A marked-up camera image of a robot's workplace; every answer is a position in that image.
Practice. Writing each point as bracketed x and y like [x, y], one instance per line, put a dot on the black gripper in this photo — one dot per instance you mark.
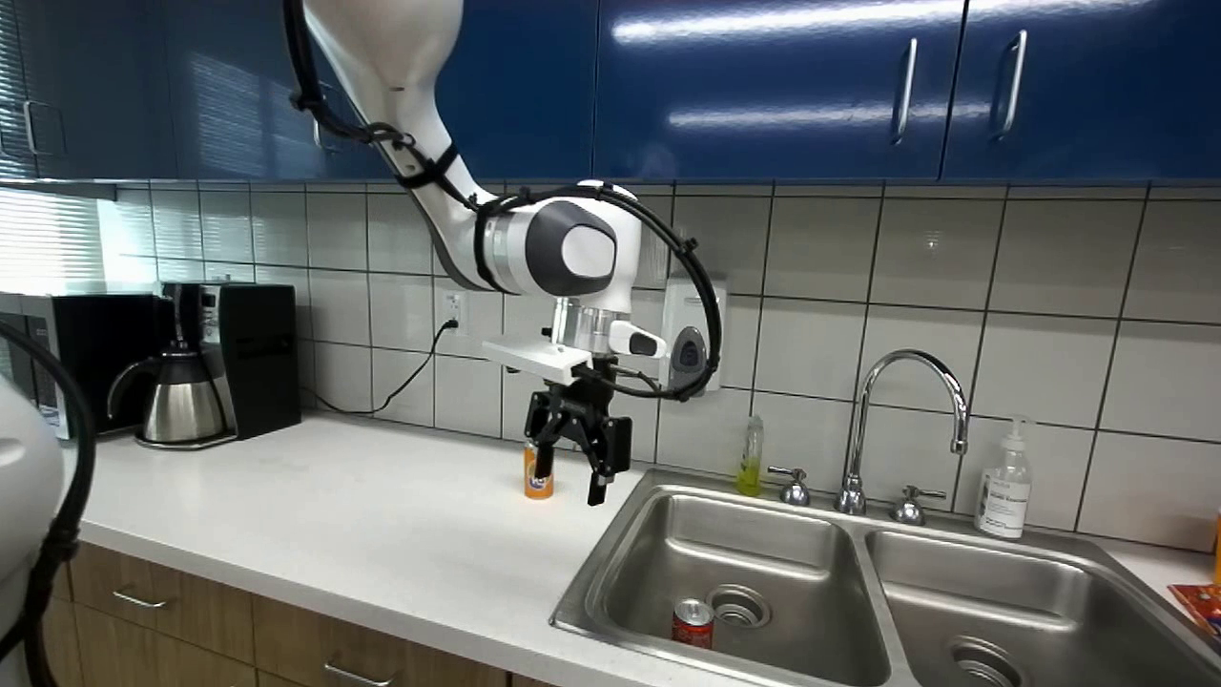
[595, 423]

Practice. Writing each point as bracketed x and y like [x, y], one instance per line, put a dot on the red soda can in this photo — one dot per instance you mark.
[693, 623]

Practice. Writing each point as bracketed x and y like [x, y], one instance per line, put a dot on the green dish soap bottle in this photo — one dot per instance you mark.
[748, 475]

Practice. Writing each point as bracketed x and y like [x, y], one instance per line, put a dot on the chrome faucet knob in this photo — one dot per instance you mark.
[794, 490]
[909, 507]

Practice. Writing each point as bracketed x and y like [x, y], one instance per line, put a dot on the stainless steel double sink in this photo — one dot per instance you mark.
[815, 546]

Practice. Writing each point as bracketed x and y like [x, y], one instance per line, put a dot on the chrome gooseneck faucet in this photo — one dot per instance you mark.
[855, 433]

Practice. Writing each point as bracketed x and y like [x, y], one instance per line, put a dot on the black coffee maker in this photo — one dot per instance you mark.
[259, 357]

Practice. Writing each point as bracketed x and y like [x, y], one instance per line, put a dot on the wooden base cabinet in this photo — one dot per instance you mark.
[214, 615]

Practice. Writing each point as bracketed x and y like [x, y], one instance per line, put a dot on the steel coffee carafe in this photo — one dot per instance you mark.
[186, 405]

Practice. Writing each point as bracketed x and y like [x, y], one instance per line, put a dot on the clear pump soap bottle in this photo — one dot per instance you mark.
[1006, 500]

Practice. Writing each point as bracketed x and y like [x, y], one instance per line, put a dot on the black microwave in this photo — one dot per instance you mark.
[116, 344]

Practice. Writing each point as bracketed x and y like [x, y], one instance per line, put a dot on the colourful snack packets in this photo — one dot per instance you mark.
[1203, 607]

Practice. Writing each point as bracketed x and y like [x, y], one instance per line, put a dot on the orange plastic cup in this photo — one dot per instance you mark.
[1213, 555]

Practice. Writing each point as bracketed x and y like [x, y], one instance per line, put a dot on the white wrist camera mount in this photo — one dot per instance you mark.
[539, 362]

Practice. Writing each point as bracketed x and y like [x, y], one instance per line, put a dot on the white wall outlet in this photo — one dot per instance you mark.
[446, 311]

